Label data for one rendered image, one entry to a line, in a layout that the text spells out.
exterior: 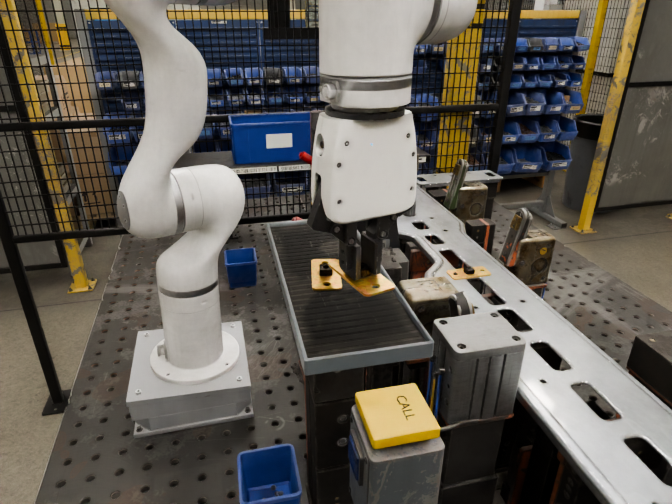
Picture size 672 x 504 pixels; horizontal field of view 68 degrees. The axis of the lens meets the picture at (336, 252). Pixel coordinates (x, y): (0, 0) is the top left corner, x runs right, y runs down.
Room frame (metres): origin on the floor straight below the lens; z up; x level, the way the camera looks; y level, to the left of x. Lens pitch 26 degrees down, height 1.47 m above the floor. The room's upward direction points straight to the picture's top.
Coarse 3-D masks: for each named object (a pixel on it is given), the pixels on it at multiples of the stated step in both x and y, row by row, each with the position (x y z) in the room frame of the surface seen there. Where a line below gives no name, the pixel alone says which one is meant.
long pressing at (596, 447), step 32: (416, 192) 1.40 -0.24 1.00; (448, 224) 1.15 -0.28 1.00; (480, 256) 0.97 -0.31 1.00; (512, 288) 0.83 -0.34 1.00; (544, 320) 0.72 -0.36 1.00; (576, 352) 0.63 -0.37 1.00; (544, 384) 0.55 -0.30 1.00; (576, 384) 0.56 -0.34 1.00; (608, 384) 0.55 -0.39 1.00; (640, 384) 0.56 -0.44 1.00; (544, 416) 0.49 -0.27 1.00; (576, 416) 0.49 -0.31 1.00; (640, 416) 0.49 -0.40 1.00; (576, 448) 0.44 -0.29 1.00; (608, 448) 0.44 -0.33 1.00; (608, 480) 0.39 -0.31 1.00; (640, 480) 0.39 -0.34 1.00
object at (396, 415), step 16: (368, 400) 0.35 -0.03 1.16; (384, 400) 0.35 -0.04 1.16; (400, 400) 0.35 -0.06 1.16; (416, 400) 0.35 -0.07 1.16; (368, 416) 0.33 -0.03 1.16; (384, 416) 0.33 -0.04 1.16; (400, 416) 0.33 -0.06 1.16; (416, 416) 0.33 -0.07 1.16; (432, 416) 0.33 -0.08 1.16; (368, 432) 0.31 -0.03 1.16; (384, 432) 0.31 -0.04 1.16; (400, 432) 0.31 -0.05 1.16; (416, 432) 0.31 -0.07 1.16; (432, 432) 0.31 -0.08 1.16
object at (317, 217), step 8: (320, 184) 0.46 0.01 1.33; (320, 192) 0.45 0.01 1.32; (320, 200) 0.45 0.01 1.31; (312, 208) 0.46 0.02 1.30; (320, 208) 0.45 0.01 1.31; (312, 216) 0.45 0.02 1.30; (320, 216) 0.45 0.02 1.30; (312, 224) 0.44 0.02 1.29; (320, 224) 0.45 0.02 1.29; (328, 224) 0.45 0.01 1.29; (328, 232) 0.45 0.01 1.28
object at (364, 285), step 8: (336, 264) 0.50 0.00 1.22; (336, 272) 0.49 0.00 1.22; (344, 272) 0.48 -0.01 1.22; (368, 272) 0.47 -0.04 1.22; (352, 280) 0.46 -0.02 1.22; (360, 280) 0.46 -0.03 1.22; (368, 280) 0.46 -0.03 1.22; (376, 280) 0.46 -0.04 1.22; (384, 280) 0.46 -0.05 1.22; (360, 288) 0.45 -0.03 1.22; (368, 288) 0.45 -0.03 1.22; (376, 288) 0.45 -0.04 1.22; (384, 288) 0.45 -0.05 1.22; (392, 288) 0.45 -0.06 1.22; (368, 296) 0.43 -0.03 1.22
